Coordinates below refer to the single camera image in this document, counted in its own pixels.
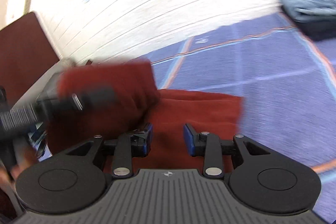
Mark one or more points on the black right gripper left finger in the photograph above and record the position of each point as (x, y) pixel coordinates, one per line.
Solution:
(110, 158)

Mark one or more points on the folded blue jeans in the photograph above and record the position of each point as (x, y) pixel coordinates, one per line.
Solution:
(309, 10)

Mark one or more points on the black folded garment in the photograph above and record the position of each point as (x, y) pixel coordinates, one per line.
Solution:
(317, 29)

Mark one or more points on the dark red headboard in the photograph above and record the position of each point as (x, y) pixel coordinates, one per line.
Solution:
(26, 54)

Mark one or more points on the person's left hand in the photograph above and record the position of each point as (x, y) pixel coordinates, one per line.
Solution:
(7, 178)

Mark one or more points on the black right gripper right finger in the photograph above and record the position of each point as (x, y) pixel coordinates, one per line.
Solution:
(212, 149)

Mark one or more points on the red pants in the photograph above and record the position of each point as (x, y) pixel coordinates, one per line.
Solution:
(140, 102)

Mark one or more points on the blue patterned bed sheet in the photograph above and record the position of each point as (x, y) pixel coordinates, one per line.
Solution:
(287, 82)

